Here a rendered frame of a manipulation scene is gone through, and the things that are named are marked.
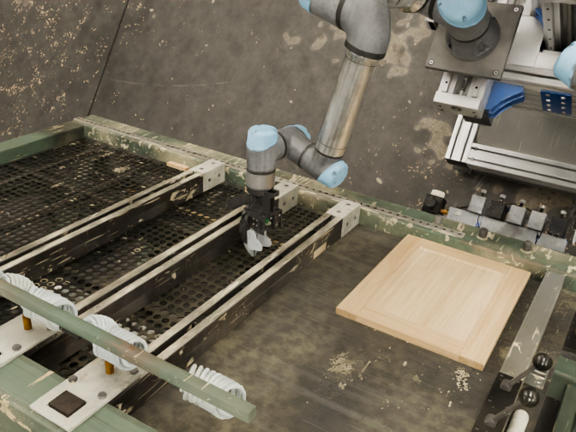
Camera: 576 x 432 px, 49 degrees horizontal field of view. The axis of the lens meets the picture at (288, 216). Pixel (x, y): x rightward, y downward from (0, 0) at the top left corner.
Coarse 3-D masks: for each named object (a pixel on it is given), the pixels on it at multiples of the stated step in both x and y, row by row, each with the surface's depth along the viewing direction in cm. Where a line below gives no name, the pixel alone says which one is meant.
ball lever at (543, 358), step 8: (544, 352) 123; (536, 360) 123; (544, 360) 122; (552, 360) 123; (528, 368) 126; (536, 368) 123; (544, 368) 122; (520, 376) 127; (504, 384) 129; (512, 384) 128
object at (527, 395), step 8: (520, 392) 114; (528, 392) 113; (536, 392) 113; (520, 400) 114; (528, 400) 113; (536, 400) 112; (512, 408) 116; (488, 416) 121; (496, 416) 119; (504, 416) 118; (488, 424) 120
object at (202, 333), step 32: (320, 224) 186; (352, 224) 198; (288, 256) 167; (256, 288) 154; (96, 320) 111; (192, 320) 140; (224, 320) 144; (160, 352) 132; (192, 352) 136; (64, 384) 114; (96, 384) 115; (128, 384) 115; (160, 384) 129
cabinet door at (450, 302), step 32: (416, 256) 183; (448, 256) 184; (480, 256) 185; (384, 288) 167; (416, 288) 168; (448, 288) 169; (480, 288) 170; (512, 288) 170; (384, 320) 153; (416, 320) 155; (448, 320) 156; (480, 320) 156; (448, 352) 144; (480, 352) 144
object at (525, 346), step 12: (552, 276) 173; (564, 276) 173; (540, 288) 167; (552, 288) 167; (540, 300) 162; (552, 300) 162; (528, 312) 157; (540, 312) 157; (528, 324) 152; (540, 324) 152; (516, 336) 147; (528, 336) 148; (540, 336) 148; (516, 348) 143; (528, 348) 143; (516, 360) 139; (528, 360) 140; (504, 372) 135; (516, 372) 136
